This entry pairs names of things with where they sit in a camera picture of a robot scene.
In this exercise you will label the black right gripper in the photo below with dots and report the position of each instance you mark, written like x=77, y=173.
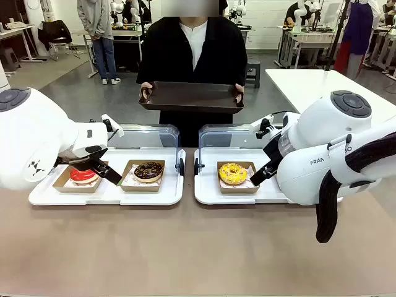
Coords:
x=275, y=148

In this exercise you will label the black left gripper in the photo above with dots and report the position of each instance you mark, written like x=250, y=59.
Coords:
x=83, y=156

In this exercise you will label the red glazed donut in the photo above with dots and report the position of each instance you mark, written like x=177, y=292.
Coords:
x=81, y=177

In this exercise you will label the dark brown serving tray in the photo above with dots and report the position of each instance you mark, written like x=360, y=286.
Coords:
x=191, y=97

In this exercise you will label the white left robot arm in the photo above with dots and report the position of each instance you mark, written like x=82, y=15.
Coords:
x=34, y=130

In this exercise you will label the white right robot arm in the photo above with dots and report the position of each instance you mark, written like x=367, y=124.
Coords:
x=325, y=130

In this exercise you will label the yellow frosted donut in box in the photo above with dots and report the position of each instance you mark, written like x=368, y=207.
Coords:
x=238, y=189

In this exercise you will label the chocolate sprinkle donut in box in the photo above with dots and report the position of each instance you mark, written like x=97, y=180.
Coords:
x=139, y=187

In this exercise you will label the yellow sprinkled donut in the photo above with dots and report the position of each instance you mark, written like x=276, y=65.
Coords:
x=232, y=178

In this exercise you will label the chocolate donut orange sprinkles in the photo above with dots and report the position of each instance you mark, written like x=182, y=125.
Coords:
x=145, y=176

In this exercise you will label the person in black top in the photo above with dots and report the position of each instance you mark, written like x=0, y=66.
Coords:
x=167, y=55

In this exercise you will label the person in gray hoodie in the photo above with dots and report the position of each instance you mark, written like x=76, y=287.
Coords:
x=99, y=21

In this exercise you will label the seated person in black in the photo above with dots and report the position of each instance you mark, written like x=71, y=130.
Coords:
x=292, y=15

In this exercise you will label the person in purple apron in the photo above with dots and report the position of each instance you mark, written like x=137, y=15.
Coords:
x=359, y=24

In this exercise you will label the person's left hand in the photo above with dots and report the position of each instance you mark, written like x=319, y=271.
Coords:
x=239, y=94

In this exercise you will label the person's right hand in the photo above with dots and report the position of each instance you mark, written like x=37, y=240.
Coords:
x=145, y=91

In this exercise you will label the white printed paper liner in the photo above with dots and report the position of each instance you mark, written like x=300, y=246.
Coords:
x=252, y=179
x=133, y=176

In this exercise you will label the white display tray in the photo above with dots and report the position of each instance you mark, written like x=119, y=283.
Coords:
x=210, y=191
x=92, y=198

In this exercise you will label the black step stool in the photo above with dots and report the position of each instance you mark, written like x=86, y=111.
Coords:
x=253, y=66

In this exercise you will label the black tripod pole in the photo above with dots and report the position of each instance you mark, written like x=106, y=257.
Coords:
x=329, y=65

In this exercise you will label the white lab table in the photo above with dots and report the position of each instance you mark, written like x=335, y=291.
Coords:
x=312, y=38

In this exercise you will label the white lab desk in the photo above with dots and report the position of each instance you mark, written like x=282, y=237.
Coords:
x=127, y=32

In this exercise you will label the chair with black jacket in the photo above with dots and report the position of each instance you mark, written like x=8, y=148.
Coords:
x=55, y=32

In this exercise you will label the gray stool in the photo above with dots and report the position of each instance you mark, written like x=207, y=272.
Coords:
x=9, y=57

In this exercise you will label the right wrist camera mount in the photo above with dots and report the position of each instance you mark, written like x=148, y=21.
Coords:
x=263, y=125

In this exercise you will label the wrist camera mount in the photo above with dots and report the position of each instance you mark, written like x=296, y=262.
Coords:
x=263, y=125
x=116, y=128

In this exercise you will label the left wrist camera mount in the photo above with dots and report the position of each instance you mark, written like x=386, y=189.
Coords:
x=116, y=128

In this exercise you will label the white wall desk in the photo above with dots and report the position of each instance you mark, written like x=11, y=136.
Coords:
x=15, y=28

